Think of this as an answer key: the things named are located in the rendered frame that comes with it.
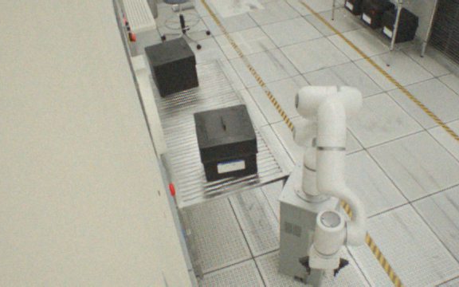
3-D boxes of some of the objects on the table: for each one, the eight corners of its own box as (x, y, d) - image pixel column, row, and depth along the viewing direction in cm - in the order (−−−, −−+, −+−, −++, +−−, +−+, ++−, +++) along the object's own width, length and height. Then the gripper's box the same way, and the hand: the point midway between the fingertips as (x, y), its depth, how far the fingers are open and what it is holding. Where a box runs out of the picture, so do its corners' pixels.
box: (200, 86, 271) (195, 54, 254) (160, 98, 265) (152, 66, 248) (188, 67, 291) (182, 36, 274) (151, 77, 285) (143, 47, 268)
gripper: (299, 255, 125) (296, 281, 137) (354, 257, 123) (347, 283, 135) (299, 235, 131) (297, 261, 143) (351, 237, 128) (345, 264, 140)
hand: (321, 271), depth 138 cm, fingers open, 8 cm apart
